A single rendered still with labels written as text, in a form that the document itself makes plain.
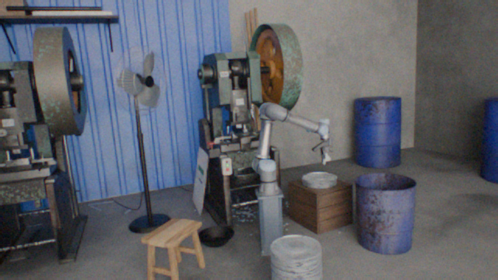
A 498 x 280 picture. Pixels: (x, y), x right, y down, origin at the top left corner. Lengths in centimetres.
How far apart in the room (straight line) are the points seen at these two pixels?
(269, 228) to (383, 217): 79
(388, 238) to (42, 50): 266
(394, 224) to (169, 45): 298
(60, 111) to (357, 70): 392
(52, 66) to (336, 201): 231
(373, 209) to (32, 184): 243
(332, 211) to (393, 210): 57
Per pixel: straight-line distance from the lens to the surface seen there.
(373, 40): 551
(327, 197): 293
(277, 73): 326
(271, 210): 257
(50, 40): 282
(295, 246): 212
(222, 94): 306
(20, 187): 302
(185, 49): 426
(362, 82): 539
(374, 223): 268
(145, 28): 422
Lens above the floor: 131
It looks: 11 degrees down
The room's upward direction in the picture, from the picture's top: 4 degrees counter-clockwise
